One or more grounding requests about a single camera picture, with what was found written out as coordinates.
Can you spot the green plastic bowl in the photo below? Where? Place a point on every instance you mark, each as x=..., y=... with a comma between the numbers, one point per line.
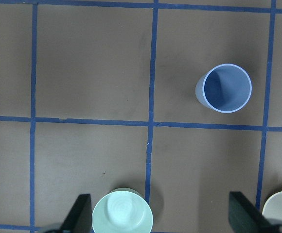
x=122, y=210

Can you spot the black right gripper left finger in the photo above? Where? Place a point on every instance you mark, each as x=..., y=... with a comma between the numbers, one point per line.
x=79, y=218

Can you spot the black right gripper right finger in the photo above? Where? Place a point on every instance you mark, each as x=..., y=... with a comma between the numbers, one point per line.
x=244, y=217

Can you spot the blue plastic cup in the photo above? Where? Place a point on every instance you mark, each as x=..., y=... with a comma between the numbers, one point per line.
x=226, y=88

